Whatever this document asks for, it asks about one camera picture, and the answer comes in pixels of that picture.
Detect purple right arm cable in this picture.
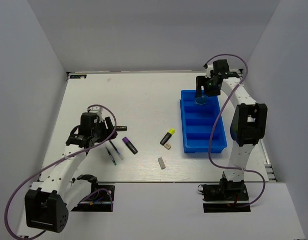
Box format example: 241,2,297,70
203,53,266,208

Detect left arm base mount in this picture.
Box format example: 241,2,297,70
71,185,115,213

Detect blue compartment tray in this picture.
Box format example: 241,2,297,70
180,90,220,154

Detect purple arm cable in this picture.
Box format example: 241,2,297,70
6,104,117,239
203,53,266,208

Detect pen with green tip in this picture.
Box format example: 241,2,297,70
105,146,117,166

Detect blue tape roll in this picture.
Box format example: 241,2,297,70
195,95,207,105

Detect aluminium table rail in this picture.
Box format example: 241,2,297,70
230,77,268,182

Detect yellow highlighter marker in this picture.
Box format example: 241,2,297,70
160,128,175,145

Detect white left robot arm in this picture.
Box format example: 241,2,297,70
24,106,117,233

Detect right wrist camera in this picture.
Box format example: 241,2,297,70
204,63,214,78

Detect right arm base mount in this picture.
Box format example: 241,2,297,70
197,178,251,213

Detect grey white eraser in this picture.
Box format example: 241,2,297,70
158,157,166,170

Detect pen with white cap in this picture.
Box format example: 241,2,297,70
109,140,124,160

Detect purple highlighter marker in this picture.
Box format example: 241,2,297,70
122,137,138,155

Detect left table label sticker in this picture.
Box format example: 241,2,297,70
69,74,87,79

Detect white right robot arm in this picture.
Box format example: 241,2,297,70
195,59,268,200

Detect small beige sharpener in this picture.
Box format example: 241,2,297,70
164,142,171,150

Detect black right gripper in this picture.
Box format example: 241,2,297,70
195,74,221,98

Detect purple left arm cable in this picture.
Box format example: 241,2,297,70
6,104,117,239

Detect green highlighter marker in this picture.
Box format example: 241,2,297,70
116,125,128,132

